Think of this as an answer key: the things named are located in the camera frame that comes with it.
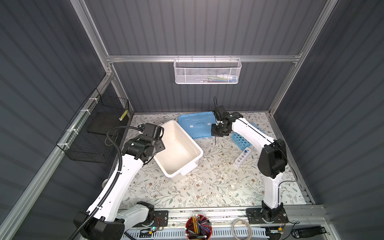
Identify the white wire wall basket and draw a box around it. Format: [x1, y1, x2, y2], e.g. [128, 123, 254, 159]
[173, 58, 242, 85]

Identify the coiled white cable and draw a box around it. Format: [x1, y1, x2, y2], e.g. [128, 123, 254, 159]
[230, 218, 253, 240]

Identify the white plastic storage bin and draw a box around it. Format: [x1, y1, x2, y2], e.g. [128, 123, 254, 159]
[154, 120, 203, 183]

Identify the white test tube rack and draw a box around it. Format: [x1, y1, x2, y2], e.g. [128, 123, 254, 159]
[233, 148, 252, 169]

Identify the black device on shelf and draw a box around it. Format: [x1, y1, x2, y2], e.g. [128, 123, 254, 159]
[291, 226, 327, 239]

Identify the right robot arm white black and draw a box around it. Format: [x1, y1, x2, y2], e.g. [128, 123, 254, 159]
[211, 106, 288, 223]

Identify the yellow marker in basket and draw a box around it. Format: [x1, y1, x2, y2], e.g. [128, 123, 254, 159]
[119, 110, 129, 121]

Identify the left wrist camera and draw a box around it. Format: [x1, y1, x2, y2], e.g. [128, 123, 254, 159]
[143, 123, 164, 142]

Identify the clear petri dish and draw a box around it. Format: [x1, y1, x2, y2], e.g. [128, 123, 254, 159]
[192, 180, 209, 198]

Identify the blue plastic bin lid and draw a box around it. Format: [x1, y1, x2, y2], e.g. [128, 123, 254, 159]
[178, 112, 216, 139]

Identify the red pencil cup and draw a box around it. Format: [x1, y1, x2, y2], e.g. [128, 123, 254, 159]
[185, 214, 213, 240]

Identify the black wire side basket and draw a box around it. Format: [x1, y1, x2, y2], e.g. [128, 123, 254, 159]
[57, 91, 130, 164]

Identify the blue test tube rack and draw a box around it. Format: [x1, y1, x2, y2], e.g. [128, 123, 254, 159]
[230, 122, 267, 151]

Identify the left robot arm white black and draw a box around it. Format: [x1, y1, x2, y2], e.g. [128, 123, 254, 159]
[70, 133, 165, 240]

